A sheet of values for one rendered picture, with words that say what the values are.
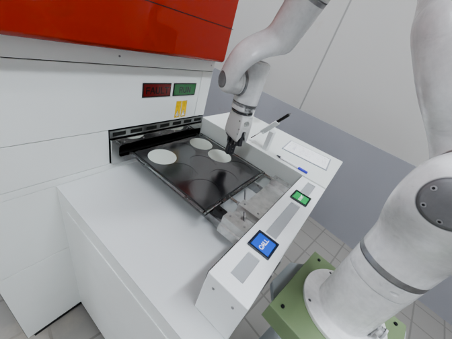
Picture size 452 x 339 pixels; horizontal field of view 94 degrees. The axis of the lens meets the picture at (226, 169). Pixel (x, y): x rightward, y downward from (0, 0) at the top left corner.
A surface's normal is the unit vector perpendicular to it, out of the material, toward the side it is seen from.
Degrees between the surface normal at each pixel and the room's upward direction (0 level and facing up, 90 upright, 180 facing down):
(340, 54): 90
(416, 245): 125
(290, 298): 2
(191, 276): 0
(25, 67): 90
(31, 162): 90
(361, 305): 89
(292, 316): 2
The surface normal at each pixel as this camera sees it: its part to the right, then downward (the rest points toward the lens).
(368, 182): -0.70, 0.22
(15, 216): 0.76, 0.51
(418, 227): -0.83, 0.55
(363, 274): -0.92, -0.04
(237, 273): 0.26, -0.80
